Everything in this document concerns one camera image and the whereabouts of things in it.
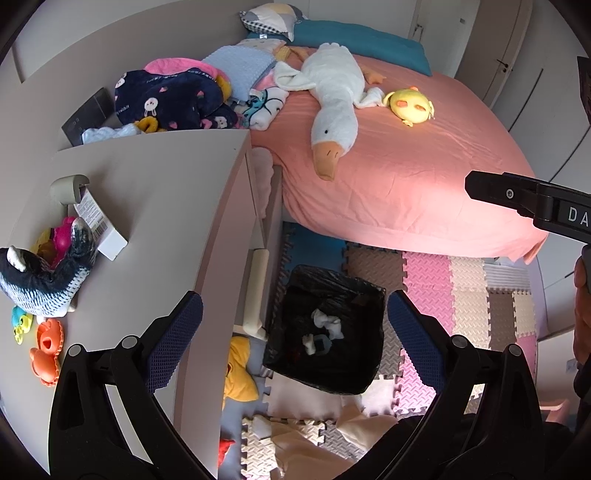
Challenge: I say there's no magenta plastic toy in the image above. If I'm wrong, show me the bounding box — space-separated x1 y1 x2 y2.
50 216 80 265

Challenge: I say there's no blue grey fish plush toy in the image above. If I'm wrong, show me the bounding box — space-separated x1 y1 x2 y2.
0 216 99 319

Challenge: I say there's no cream wardrobe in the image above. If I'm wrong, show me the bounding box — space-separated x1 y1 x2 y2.
406 0 591 195

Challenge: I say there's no teal blanket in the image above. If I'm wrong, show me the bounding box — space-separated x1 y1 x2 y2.
247 19 433 77

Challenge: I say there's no yellow chick plush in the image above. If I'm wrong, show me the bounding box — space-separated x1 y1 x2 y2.
385 87 435 127

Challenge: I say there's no colourful foam puzzle mat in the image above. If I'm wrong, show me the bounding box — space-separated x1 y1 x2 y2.
222 222 539 480

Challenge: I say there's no white barcode box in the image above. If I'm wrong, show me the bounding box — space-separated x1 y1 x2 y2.
74 189 129 262

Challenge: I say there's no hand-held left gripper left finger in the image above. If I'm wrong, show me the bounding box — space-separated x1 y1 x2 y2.
48 291 218 480

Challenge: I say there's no teal and yellow toy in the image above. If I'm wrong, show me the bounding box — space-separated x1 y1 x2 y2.
10 305 36 345

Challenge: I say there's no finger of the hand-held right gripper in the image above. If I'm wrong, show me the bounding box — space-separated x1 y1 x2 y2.
465 171 541 216

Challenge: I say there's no light blue dotted blanket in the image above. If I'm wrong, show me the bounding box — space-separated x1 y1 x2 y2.
202 45 276 100

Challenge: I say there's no orange yellow cloth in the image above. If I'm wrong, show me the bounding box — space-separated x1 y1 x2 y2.
274 44 309 64

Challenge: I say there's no white tissue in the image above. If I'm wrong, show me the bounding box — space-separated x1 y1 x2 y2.
302 309 347 356

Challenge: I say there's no navy rabbit print blanket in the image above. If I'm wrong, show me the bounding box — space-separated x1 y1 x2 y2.
113 65 241 133

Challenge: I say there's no pale blue cloth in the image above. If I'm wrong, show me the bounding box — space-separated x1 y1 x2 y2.
82 124 142 145

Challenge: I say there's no black lined trash bin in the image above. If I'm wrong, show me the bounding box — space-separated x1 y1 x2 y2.
262 264 387 396

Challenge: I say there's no orange crab toy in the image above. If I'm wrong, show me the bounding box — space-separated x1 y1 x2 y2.
29 320 66 387

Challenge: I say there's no dark wall switch panel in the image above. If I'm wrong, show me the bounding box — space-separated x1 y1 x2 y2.
61 88 122 147

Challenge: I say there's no yellow plush toy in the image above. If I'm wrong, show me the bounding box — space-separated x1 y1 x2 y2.
136 115 170 135

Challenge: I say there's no white goose plush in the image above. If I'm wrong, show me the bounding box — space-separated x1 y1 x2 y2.
273 42 387 181

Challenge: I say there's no person's right hand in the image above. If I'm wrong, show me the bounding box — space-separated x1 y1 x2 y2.
574 255 591 366

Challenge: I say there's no bed with pink sheet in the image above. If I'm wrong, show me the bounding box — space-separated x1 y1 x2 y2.
249 48 550 266

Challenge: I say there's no yellow star plush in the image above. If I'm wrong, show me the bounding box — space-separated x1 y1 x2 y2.
223 336 260 412

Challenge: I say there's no patchwork checked pillow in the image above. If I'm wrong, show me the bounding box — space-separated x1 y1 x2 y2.
239 4 308 42

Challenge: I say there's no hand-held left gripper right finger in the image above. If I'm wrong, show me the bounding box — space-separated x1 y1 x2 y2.
388 290 543 480

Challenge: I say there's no pink fluffy blanket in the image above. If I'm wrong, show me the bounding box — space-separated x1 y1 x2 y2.
144 56 218 80

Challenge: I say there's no cream foam edge bumper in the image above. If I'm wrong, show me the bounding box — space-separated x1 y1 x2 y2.
243 248 270 342

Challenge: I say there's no white cartoon print cloth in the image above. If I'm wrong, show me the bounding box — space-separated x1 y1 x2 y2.
235 85 290 130

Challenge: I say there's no yellow plastic toy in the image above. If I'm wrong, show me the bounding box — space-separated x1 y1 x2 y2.
33 228 56 257

